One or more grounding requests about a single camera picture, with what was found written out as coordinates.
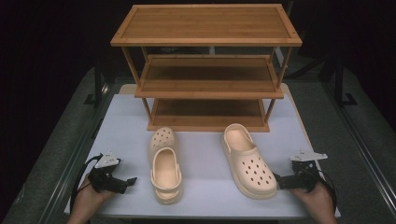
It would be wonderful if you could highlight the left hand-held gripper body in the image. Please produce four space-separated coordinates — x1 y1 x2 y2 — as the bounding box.
88 150 129 195

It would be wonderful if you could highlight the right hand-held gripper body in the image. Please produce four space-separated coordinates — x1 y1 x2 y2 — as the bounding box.
279 149 329 193

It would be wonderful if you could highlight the cream perforated clog shoe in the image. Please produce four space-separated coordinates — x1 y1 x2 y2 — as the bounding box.
221 122 279 200
148 126 184 205

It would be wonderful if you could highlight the three-tier wooden shoe rack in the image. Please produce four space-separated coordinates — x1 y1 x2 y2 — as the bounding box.
110 3 304 133

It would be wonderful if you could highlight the person's left hand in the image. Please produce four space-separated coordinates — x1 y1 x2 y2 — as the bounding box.
65 177 117 222

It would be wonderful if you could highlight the person's right hand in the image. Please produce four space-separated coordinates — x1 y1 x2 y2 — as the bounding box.
290 181 339 222

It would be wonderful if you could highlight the black metal stand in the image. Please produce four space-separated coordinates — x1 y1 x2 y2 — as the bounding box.
333 57 359 108
83 57 106 109

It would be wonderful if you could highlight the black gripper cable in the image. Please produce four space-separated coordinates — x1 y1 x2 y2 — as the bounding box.
317 169 339 214
69 153 104 216

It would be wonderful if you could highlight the aluminium frame rail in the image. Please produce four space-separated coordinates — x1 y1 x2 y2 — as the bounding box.
321 80 396 218
36 82 112 224

